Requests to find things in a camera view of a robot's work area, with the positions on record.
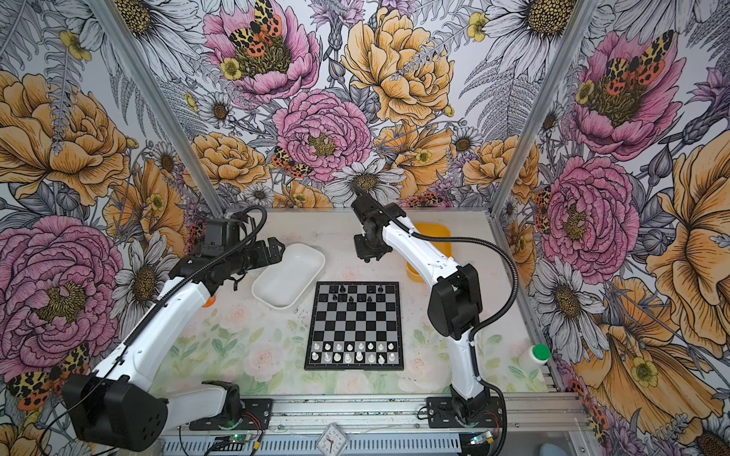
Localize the small white clock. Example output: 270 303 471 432
317 423 348 456

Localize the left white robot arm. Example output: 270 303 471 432
62 218 285 452

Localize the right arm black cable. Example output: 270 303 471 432
398 221 520 456

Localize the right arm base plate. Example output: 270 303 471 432
426 396 506 429

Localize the white bottle green cap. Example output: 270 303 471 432
518 344 551 372

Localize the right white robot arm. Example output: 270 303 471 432
352 192 499 425

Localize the aluminium front rail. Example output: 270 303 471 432
105 392 591 437

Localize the yellow plastic tray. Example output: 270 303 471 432
406 221 454 284

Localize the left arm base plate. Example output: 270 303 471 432
188 398 274 431

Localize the white plastic tray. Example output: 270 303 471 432
251 243 326 310

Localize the black and silver chessboard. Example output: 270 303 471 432
304 281 404 371

